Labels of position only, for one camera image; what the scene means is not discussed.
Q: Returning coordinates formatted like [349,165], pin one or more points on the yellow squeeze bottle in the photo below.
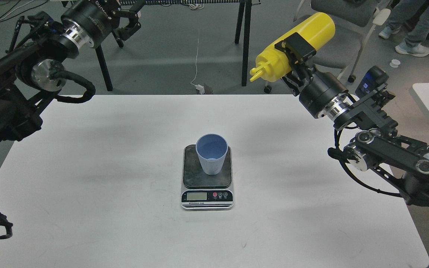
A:
[294,47]

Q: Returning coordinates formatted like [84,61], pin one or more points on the digital kitchen scale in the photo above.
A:
[200,191]

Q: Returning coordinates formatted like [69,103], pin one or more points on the white lid on floor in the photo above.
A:
[395,63]

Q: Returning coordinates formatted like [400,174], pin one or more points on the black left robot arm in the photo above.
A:
[32,74]

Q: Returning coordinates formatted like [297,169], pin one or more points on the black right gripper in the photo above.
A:
[320,93]

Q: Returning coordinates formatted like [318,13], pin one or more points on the grey office chair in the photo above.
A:
[354,21]

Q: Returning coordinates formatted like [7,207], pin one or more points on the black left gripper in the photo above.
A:
[89,22]

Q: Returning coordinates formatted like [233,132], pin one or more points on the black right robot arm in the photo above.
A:
[365,136]

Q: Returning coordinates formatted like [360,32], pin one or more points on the blue ribbed plastic cup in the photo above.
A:
[211,150]

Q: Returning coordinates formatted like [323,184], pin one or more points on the black legged background table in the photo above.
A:
[175,49]

